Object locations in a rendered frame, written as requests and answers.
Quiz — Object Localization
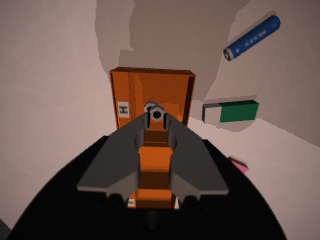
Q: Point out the pink block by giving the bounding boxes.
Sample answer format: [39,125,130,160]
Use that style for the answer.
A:
[228,157,249,173]

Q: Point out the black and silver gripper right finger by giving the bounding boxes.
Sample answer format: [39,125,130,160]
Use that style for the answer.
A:
[163,113,287,240]

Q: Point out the green and white eraser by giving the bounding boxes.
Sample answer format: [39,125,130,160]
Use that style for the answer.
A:
[202,100,259,124]

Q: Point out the grey hex nut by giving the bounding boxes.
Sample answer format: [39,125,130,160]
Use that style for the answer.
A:
[143,101,157,113]
[150,104,165,122]

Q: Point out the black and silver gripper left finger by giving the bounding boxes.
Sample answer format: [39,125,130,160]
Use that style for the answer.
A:
[6,112,150,240]

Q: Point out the orange three-compartment bin rack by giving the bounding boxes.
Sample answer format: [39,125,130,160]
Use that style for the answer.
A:
[109,67,196,208]

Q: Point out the blue aa battery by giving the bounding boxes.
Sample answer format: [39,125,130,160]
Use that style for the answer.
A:
[223,15,281,61]

